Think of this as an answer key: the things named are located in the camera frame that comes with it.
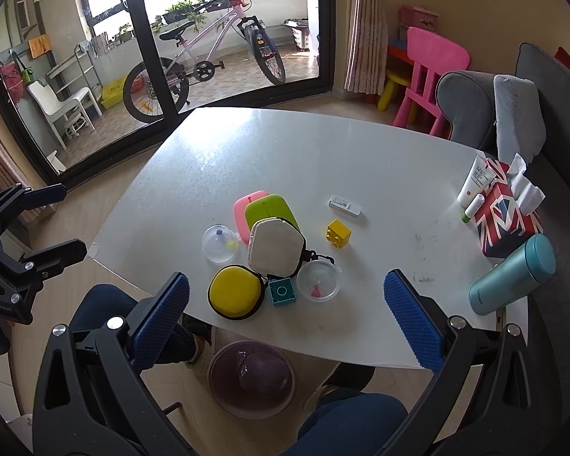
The red children's table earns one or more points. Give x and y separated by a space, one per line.
399 62

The yellow round zip case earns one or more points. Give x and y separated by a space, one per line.
236 292

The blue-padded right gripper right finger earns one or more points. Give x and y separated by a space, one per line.
501 418

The light grey pillow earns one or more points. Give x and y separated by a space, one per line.
520 127

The small white rectangular box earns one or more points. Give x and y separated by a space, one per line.
345 206

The teal thermos bottle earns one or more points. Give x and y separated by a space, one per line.
528 267

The union jack tissue box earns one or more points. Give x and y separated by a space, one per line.
501 226

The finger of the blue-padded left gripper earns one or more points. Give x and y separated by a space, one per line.
52 261
40 194

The pink patterned curtain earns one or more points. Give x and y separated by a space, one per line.
367 47

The person's left leg jeans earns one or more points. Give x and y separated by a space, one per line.
105 301

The clear round container yellow bead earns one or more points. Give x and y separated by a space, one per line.
219 244

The yellow children's stool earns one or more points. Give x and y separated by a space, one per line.
393 81

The person's right leg jeans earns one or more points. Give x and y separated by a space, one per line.
349 422

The pink storage box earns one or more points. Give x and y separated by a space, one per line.
418 16

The pink silicone case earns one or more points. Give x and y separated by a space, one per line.
239 213

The person's left black shoe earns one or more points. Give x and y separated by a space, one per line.
204 339

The grey sofa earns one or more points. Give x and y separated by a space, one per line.
549 305

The purple trash bin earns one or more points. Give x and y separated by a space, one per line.
251 380

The clear round container pink piece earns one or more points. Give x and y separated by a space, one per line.
318 280

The pink children's chair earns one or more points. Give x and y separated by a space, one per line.
433 56

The beige hexagonal zip pouch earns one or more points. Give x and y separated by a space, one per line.
275 248

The small white green-capped bottle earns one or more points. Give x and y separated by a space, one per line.
473 208

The person's right black shoe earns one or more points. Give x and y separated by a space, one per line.
347 376

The white cream tube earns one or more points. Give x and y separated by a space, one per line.
480 176

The yellow crate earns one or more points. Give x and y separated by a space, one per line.
112 93

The yellow toy block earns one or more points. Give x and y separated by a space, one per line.
337 234

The green silicone case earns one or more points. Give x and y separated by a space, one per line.
270 206

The white coffee table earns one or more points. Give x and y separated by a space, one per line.
405 182

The person's leg jeans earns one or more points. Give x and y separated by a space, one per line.
105 301
349 422

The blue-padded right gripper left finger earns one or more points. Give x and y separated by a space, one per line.
90 398

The teal toy block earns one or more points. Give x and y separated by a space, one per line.
282 292

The person's black shoe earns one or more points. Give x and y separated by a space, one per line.
347 376
204 339

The white plastic chair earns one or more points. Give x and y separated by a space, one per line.
53 108

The white bicycle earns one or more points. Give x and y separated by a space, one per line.
199 39

